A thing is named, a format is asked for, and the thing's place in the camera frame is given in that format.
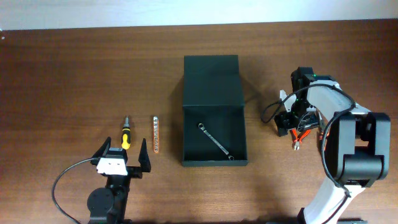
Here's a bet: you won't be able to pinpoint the orange socket bit rail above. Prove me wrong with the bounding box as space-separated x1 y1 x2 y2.
152 116 159 153

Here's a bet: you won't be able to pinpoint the orange black handled pliers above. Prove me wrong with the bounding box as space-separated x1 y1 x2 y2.
317 111 326 152

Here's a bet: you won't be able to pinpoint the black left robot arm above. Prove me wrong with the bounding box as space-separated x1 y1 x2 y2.
87 137 151 224

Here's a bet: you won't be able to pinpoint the red handled small cutters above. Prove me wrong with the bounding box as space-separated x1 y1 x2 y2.
290 129 311 151

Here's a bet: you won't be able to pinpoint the black open storage box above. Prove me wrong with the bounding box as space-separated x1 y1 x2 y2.
182 55 248 167

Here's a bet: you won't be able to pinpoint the silver ring spanner wrench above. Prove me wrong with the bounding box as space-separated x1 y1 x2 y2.
198 123 234 161

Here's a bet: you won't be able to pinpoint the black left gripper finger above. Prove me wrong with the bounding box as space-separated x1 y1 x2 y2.
138 138 152 173
92 137 111 158

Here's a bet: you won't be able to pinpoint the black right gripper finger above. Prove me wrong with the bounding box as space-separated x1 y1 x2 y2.
297 111 319 132
274 111 294 137

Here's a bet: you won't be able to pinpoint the yellow black screwdriver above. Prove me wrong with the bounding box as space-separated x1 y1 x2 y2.
121 116 131 150

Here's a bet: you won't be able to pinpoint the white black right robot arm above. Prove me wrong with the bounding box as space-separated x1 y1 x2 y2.
272 67 391 224

